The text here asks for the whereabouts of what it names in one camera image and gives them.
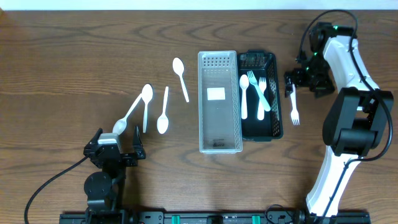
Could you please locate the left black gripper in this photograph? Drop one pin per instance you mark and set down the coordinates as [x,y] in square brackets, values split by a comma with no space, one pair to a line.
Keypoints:
[115,155]

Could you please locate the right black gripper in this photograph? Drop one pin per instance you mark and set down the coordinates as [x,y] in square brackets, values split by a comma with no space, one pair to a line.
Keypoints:
[326,86]

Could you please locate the white fork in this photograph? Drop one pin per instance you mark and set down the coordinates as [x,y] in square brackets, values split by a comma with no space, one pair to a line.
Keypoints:
[262,85]

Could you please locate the white fork tines down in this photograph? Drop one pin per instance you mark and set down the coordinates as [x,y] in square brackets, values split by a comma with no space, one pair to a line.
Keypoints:
[294,114]

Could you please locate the pale green fork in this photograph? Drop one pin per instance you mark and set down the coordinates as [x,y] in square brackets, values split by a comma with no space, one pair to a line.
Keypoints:
[253,81]

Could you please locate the white spoon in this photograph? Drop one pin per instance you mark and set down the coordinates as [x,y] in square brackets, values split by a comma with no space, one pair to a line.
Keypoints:
[178,68]
[147,95]
[244,83]
[121,124]

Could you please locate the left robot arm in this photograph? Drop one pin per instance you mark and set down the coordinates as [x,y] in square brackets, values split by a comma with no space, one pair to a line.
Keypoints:
[105,189]

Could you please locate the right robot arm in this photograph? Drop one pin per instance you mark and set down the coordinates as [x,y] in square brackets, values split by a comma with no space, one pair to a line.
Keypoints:
[356,120]

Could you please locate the white spoon bowl down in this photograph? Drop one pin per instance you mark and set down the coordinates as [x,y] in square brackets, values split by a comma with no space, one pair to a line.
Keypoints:
[163,121]

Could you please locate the black plastic basket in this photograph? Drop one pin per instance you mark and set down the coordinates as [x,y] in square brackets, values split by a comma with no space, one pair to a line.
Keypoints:
[264,66]

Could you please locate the clear plastic basket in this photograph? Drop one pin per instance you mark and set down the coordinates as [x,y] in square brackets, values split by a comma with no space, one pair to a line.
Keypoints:
[218,103]

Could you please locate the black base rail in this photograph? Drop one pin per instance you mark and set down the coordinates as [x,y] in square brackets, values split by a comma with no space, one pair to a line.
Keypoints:
[271,216]

